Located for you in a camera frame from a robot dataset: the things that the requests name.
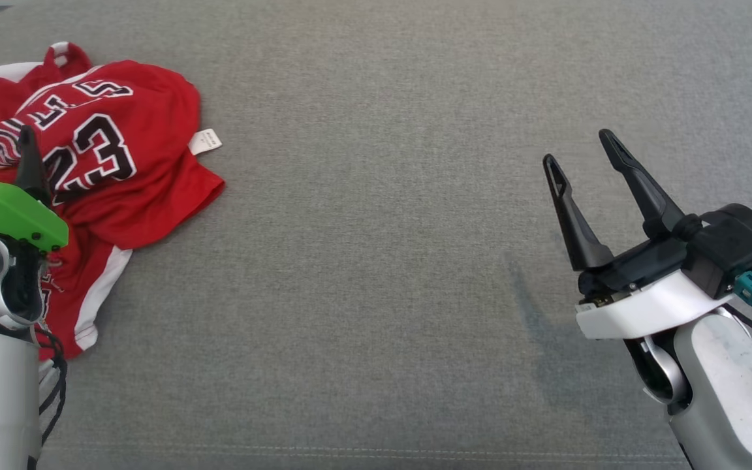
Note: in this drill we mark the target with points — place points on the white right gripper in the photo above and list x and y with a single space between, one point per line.
650 303

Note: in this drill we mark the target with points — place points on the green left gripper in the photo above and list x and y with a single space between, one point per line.
4 205

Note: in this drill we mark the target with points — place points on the red number 23 jersey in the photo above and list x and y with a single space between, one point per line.
147 163

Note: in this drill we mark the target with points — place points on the grey fabric sofa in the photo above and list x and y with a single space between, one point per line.
382 261

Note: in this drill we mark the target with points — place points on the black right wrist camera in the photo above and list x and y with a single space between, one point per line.
725 248

